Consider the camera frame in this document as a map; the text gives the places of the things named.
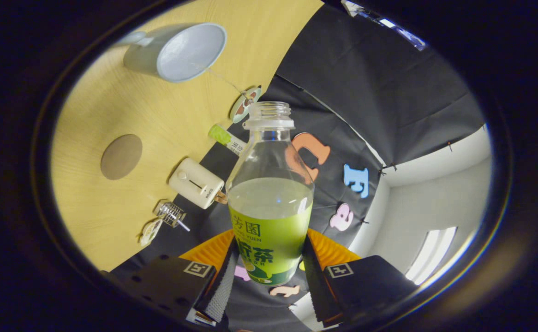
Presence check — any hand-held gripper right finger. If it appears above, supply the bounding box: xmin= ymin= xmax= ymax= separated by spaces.
xmin=300 ymin=228 xmax=419 ymax=326

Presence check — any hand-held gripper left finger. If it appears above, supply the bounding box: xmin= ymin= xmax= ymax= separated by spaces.
xmin=112 ymin=229 xmax=239 ymax=326

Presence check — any green label juice bottle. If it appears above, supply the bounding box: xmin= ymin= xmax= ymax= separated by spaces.
xmin=226 ymin=101 xmax=315 ymax=286

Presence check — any brown round coaster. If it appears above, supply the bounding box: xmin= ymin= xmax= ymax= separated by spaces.
xmin=101 ymin=134 xmax=143 ymax=180

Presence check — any white cup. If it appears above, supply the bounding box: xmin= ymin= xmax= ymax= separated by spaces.
xmin=118 ymin=22 xmax=227 ymax=83

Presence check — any capped green label bottle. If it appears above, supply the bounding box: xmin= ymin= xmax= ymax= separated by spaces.
xmin=208 ymin=124 xmax=247 ymax=156

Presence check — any white divided snack dish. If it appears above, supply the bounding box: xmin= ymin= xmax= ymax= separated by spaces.
xmin=139 ymin=219 xmax=163 ymax=246

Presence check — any white toaster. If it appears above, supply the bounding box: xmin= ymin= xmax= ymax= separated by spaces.
xmin=168 ymin=157 xmax=226 ymax=210

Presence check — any ceiling light panel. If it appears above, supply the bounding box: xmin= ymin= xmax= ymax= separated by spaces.
xmin=405 ymin=226 xmax=458 ymax=285

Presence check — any pale green plate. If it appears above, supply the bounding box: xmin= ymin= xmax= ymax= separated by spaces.
xmin=230 ymin=86 xmax=262 ymax=124

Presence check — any black backdrop cloth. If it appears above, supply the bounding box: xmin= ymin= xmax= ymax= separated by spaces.
xmin=110 ymin=2 xmax=486 ymax=332

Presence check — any wooden table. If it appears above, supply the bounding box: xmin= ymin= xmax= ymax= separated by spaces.
xmin=50 ymin=0 xmax=325 ymax=273

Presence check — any metal wire utensil holder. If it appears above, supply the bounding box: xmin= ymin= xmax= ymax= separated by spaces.
xmin=155 ymin=201 xmax=187 ymax=228

